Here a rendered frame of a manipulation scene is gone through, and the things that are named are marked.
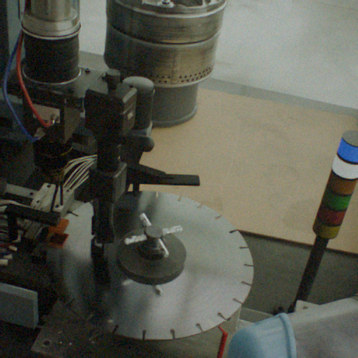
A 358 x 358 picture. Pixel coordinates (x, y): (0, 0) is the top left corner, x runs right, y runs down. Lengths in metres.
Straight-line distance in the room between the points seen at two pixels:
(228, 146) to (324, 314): 1.18
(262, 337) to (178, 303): 0.49
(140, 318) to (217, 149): 0.78
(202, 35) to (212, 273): 0.71
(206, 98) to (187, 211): 0.78
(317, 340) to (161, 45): 1.12
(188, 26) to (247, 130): 0.37
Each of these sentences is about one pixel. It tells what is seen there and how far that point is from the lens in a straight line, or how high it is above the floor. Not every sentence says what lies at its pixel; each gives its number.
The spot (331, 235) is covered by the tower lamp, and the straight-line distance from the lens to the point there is 1.07.
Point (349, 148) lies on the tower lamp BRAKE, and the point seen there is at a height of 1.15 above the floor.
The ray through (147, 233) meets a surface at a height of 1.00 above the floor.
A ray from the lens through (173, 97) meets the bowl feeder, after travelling 1.61.
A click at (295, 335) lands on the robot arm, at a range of 0.45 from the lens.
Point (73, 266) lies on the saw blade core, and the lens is 0.97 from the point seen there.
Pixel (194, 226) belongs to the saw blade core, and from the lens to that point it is 1.05.
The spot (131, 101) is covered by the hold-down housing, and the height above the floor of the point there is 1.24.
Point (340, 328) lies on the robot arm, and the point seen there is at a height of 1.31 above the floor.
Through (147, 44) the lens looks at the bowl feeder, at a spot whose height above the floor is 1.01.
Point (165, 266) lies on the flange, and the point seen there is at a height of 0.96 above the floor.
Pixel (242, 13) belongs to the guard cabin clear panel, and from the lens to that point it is 1.90.
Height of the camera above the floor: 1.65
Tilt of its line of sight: 37 degrees down
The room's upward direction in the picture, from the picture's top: 8 degrees clockwise
